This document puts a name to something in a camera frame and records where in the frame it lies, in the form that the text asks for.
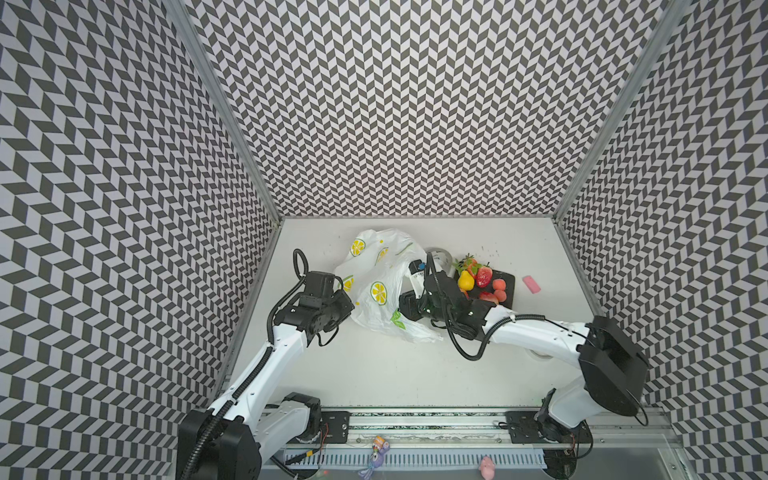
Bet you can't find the black mounting plate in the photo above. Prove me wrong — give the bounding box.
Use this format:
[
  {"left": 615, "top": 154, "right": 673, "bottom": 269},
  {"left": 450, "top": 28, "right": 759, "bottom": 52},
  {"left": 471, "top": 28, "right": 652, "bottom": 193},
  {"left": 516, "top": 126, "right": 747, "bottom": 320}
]
[
  {"left": 290, "top": 410, "right": 351, "bottom": 445},
  {"left": 499, "top": 410, "right": 594, "bottom": 446}
]

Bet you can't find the pink eraser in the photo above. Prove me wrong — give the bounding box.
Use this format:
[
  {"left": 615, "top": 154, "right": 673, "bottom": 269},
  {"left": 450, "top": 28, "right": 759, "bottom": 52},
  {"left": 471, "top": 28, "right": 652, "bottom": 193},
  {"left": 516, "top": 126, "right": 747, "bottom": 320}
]
[{"left": 522, "top": 275, "right": 542, "bottom": 294}]

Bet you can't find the purple toy figure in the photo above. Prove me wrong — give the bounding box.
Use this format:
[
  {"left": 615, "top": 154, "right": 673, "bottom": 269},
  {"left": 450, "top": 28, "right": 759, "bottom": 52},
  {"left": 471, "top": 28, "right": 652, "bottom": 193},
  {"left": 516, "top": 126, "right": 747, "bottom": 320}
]
[{"left": 358, "top": 436, "right": 391, "bottom": 480}]

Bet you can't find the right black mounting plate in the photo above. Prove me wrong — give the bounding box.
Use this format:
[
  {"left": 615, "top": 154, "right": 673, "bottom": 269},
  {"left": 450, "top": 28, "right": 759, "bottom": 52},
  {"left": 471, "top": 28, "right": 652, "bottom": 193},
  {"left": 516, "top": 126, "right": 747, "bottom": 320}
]
[{"left": 499, "top": 410, "right": 594, "bottom": 446}]

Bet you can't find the clear tape roll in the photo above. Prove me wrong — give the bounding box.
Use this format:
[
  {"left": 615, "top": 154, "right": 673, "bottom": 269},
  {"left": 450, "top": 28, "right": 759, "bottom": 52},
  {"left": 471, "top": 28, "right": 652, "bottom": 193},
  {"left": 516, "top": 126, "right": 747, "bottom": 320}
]
[{"left": 426, "top": 248, "right": 456, "bottom": 278}]

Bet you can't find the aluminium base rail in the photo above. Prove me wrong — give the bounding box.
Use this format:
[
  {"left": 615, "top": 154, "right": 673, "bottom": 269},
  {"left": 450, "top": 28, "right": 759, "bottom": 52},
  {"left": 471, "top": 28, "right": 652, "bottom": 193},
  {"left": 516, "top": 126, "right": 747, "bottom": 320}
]
[{"left": 324, "top": 407, "right": 682, "bottom": 451}]

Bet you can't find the pink toy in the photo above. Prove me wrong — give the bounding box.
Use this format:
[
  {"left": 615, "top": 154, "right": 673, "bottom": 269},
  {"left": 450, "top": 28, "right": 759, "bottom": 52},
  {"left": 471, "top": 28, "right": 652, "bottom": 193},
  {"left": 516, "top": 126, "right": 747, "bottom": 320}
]
[{"left": 478, "top": 456, "right": 496, "bottom": 480}]

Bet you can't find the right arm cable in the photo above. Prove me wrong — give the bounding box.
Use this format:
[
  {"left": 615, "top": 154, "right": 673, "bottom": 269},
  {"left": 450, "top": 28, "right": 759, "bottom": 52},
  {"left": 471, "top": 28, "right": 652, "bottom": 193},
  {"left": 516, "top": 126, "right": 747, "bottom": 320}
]
[{"left": 422, "top": 251, "right": 589, "bottom": 362}]

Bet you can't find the white plastic bag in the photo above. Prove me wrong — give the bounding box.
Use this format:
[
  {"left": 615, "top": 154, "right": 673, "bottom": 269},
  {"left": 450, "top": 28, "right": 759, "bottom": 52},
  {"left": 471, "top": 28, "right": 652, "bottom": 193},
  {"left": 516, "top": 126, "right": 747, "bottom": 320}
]
[{"left": 334, "top": 229, "right": 443, "bottom": 343}]

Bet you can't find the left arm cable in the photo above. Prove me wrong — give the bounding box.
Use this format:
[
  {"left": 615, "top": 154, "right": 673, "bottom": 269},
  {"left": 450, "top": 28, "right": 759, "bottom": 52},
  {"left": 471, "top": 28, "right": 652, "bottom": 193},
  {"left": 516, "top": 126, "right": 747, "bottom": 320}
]
[{"left": 179, "top": 248, "right": 343, "bottom": 480}]

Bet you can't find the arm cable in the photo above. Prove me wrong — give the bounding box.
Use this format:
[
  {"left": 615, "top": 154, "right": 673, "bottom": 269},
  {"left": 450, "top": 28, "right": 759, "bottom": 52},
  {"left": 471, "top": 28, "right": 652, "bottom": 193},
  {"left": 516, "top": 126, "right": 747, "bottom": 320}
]
[
  {"left": 422, "top": 251, "right": 589, "bottom": 362},
  {"left": 179, "top": 248, "right": 343, "bottom": 480}
]

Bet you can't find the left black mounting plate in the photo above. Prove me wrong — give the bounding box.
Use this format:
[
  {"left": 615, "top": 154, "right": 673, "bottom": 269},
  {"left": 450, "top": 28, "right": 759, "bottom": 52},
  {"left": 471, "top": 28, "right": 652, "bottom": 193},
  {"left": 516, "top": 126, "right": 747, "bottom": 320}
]
[{"left": 290, "top": 410, "right": 351, "bottom": 445}]

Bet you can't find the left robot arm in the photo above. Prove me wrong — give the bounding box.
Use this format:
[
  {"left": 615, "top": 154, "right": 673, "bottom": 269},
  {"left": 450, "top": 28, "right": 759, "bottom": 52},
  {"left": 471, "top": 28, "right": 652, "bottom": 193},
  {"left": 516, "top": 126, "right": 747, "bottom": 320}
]
[{"left": 175, "top": 271, "right": 355, "bottom": 479}]

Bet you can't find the beige tape roll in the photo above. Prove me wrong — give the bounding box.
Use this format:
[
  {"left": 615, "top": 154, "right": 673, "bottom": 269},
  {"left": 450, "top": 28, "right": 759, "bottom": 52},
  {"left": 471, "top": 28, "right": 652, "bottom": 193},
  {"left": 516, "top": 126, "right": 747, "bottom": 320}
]
[{"left": 527, "top": 350, "right": 553, "bottom": 362}]

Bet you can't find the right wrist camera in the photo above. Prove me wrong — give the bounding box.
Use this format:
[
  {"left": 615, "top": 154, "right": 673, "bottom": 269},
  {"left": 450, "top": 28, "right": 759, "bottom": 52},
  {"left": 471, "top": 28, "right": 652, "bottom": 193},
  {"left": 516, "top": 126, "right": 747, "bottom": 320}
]
[{"left": 408, "top": 260, "right": 426, "bottom": 276}]

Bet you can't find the black tray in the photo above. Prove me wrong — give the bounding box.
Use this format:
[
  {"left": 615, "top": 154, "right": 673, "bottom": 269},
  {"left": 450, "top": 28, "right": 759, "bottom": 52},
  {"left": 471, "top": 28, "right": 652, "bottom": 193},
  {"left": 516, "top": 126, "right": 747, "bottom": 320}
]
[{"left": 457, "top": 266, "right": 515, "bottom": 309}]

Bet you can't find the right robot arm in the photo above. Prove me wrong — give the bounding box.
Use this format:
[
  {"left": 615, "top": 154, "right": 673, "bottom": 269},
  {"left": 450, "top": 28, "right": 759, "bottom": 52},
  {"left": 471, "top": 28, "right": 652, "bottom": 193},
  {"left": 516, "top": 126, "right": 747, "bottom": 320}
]
[{"left": 399, "top": 271, "right": 650, "bottom": 443}]

